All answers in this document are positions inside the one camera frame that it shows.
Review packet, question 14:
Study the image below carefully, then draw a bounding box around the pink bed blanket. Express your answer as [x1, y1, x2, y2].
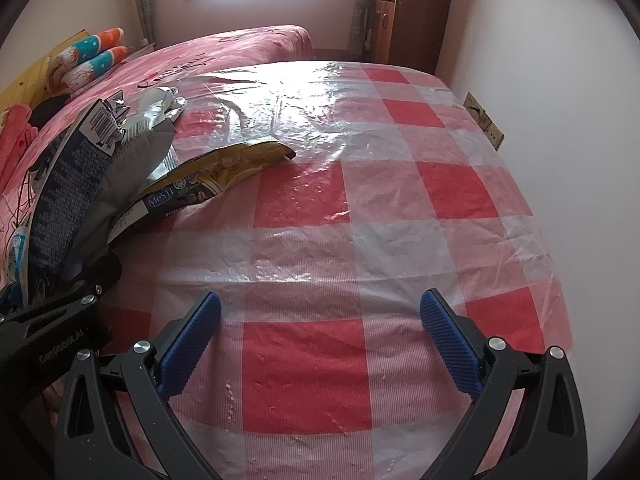
[1, 25, 314, 256]

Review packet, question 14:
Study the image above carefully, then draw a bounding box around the orange teal rolled quilt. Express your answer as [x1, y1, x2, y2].
[47, 27, 128, 96]

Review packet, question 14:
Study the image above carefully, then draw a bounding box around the wall power outlet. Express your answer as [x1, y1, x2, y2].
[463, 92, 504, 151]

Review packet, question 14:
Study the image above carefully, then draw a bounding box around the folded pink blanket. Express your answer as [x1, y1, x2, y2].
[0, 104, 38, 192]

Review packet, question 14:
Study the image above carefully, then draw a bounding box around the brown wooden dresser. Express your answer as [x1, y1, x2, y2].
[370, 0, 451, 74]

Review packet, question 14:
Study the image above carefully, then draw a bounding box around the silver dark snack bag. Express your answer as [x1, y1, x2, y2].
[21, 87, 186, 282]

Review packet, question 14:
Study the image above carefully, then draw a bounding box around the gold Mesti snack wrapper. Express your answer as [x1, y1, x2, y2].
[106, 139, 296, 247]

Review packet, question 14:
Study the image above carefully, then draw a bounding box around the red white checkered plastic tablecloth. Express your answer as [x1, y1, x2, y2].
[103, 62, 573, 479]

